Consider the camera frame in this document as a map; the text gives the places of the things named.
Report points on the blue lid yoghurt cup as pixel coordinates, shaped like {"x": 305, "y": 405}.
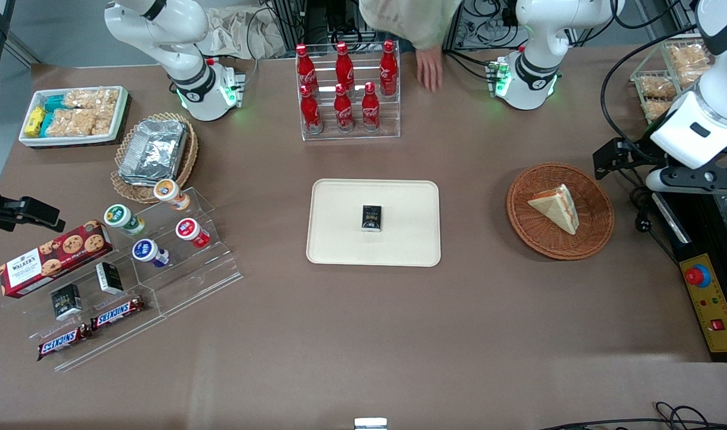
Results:
{"x": 147, "y": 251}

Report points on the small black white box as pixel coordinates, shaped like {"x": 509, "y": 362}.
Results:
{"x": 109, "y": 278}
{"x": 66, "y": 301}

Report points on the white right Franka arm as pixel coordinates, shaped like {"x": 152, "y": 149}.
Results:
{"x": 178, "y": 36}

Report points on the person in cream top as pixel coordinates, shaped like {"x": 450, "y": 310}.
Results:
{"x": 411, "y": 21}

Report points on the white device at table edge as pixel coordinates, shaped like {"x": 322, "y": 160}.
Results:
{"x": 370, "y": 424}

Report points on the orange lid yoghurt cup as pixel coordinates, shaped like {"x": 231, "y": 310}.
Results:
{"x": 169, "y": 192}

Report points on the stack of foil trays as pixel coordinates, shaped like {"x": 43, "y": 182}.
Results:
{"x": 154, "y": 152}

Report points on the triangular sandwich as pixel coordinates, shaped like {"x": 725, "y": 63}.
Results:
{"x": 555, "y": 206}

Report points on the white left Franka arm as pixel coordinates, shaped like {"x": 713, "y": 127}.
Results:
{"x": 536, "y": 36}

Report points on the person's left hand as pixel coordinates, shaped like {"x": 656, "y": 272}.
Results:
{"x": 429, "y": 68}

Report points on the black countertop appliance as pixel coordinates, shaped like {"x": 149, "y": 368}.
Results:
{"x": 704, "y": 233}

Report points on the red cola bottle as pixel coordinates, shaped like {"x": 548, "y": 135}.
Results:
{"x": 310, "y": 113}
{"x": 370, "y": 110}
{"x": 306, "y": 68}
{"x": 388, "y": 68}
{"x": 343, "y": 110}
{"x": 344, "y": 65}

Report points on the green lid yoghurt cup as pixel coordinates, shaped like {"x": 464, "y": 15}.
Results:
{"x": 119, "y": 217}

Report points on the yellow emergency stop box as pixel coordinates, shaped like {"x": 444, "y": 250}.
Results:
{"x": 712, "y": 304}

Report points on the Snickers chocolate bar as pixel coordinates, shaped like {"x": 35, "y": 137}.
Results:
{"x": 117, "y": 313}
{"x": 63, "y": 342}

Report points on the yellow snack packet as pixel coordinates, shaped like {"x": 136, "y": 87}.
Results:
{"x": 34, "y": 121}

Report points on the red Walkers cookie box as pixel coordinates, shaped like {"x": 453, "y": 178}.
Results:
{"x": 52, "y": 260}

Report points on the clear rice cracker bag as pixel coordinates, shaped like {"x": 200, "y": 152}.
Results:
{"x": 91, "y": 98}
{"x": 76, "y": 122}

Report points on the teal snack packet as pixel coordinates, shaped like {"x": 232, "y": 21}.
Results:
{"x": 54, "y": 103}
{"x": 46, "y": 124}

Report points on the clear acrylic bottle rack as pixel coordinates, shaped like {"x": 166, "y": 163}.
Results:
{"x": 351, "y": 136}

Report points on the brown round wicker basket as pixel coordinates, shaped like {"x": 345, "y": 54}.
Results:
{"x": 590, "y": 236}

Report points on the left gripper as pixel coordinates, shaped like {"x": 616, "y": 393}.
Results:
{"x": 637, "y": 154}

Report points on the red lid yoghurt cup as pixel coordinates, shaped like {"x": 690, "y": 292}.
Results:
{"x": 190, "y": 230}

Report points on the clear acrylic stepped display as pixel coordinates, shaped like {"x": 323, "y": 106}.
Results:
{"x": 190, "y": 280}

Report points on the light round wicker basket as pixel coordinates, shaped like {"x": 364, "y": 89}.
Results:
{"x": 187, "y": 161}

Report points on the cream plastic serving tray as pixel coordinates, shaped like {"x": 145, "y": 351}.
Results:
{"x": 339, "y": 233}

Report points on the white rectangular snack tray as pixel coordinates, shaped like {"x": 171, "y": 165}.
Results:
{"x": 119, "y": 116}

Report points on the small black box gold print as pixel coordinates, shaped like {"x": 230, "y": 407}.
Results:
{"x": 371, "y": 218}

